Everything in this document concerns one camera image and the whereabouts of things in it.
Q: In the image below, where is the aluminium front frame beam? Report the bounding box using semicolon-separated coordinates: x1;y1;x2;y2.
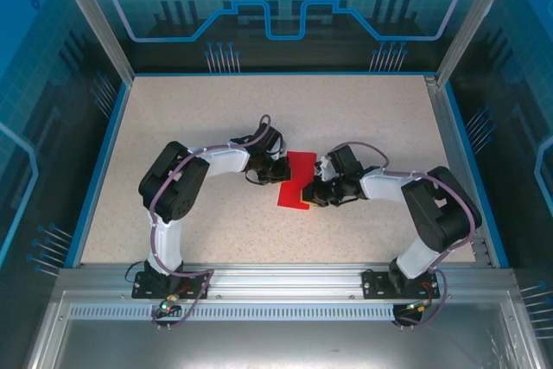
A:
55;262;518;301

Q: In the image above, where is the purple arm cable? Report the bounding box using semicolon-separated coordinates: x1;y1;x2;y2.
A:
332;140;485;328
146;114;286;334

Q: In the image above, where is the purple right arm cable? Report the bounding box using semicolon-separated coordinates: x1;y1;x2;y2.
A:
332;140;485;328

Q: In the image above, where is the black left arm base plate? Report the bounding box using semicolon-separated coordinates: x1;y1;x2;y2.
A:
131;270;212;300

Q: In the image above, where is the red cloth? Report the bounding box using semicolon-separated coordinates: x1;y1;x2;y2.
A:
276;150;317;213

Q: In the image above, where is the thin black cable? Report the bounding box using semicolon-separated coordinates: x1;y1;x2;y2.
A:
124;259;148;284

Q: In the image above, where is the grey metal tray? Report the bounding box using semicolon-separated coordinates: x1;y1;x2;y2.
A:
23;290;548;369

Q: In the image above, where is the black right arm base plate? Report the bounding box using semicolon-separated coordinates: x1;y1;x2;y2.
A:
361;269;438;300

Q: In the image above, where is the blue table edge strip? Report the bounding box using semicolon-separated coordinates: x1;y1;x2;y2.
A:
444;83;511;269
71;81;133;269

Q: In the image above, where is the aluminium side rail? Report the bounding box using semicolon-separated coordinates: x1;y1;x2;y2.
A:
424;74;494;267

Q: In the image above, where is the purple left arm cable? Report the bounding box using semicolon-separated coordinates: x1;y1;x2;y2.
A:
146;114;286;334

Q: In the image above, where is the cable connector with green light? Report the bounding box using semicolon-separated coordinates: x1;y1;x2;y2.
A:
404;299;434;315
158;294;181;316

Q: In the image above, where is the aluminium frame post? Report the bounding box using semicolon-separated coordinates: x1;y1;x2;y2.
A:
48;0;136;85
435;0;522;87

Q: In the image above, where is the slotted grey cable duct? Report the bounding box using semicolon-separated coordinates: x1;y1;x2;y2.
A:
68;304;397;321

